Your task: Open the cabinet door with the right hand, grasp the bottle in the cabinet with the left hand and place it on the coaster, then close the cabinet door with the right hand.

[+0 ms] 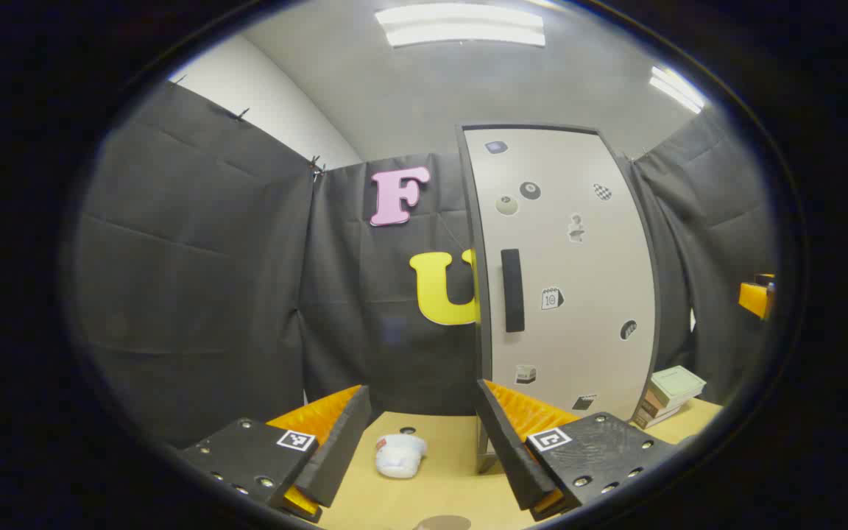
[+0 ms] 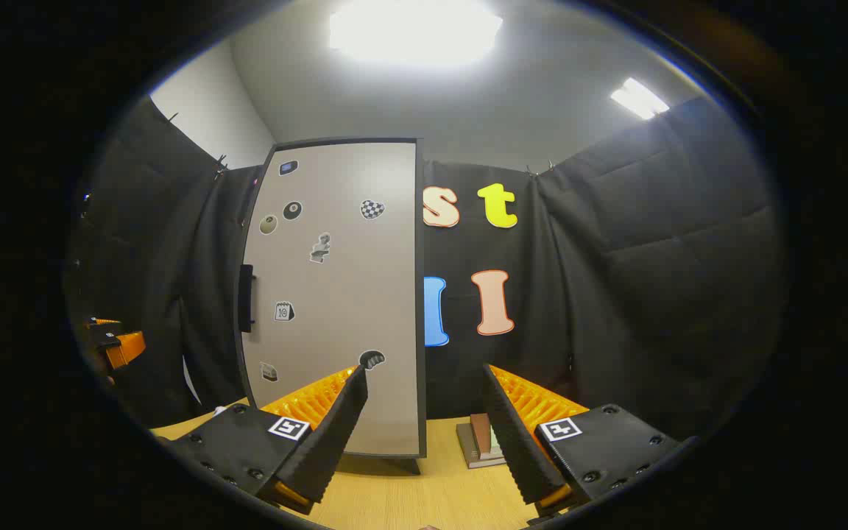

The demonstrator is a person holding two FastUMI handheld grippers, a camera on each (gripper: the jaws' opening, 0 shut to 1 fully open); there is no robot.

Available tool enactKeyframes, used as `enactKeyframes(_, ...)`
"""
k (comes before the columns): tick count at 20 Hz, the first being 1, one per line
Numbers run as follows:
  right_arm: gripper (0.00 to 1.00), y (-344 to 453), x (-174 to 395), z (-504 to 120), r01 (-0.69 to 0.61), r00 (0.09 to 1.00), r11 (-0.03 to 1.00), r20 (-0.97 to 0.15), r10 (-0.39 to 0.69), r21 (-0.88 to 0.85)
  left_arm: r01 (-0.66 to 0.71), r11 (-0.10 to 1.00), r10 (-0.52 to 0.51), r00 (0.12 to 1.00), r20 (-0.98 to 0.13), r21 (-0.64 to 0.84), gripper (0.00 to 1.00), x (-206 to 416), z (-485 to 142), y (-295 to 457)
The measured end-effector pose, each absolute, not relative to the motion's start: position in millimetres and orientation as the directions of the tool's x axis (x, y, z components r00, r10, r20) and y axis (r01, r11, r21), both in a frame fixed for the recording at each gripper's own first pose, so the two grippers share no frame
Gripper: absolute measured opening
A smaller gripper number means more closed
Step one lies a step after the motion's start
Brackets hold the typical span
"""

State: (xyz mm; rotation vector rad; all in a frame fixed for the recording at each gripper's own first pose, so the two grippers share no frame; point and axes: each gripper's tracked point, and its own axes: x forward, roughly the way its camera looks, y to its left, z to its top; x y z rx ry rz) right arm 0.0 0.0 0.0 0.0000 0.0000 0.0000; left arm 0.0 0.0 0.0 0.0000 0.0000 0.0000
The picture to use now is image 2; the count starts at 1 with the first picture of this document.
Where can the small ceiling light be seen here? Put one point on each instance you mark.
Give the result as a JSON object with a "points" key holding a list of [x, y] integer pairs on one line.
{"points": [[637, 99]]}

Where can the grey cabinet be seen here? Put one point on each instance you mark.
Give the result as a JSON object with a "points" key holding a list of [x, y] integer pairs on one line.
{"points": [[422, 331]]}

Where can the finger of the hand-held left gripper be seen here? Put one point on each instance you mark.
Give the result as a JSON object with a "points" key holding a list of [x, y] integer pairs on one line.
{"points": [[128, 349], [104, 322]]}

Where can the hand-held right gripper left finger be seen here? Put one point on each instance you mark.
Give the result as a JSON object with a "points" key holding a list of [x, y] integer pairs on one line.
{"points": [[336, 434]]}

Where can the large ceiling light panel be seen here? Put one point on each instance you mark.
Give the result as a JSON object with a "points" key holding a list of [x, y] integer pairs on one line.
{"points": [[417, 33]]}

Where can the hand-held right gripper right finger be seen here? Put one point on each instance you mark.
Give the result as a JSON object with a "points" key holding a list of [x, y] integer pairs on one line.
{"points": [[516, 449]]}

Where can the brown book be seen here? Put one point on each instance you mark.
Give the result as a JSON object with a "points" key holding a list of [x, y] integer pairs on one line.
{"points": [[479, 434]]}

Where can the black backdrop cloth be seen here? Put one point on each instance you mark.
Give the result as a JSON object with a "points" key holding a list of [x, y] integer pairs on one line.
{"points": [[652, 294]]}

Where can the grey cabinet door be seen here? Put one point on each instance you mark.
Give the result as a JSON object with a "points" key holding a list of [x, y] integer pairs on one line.
{"points": [[343, 280]]}

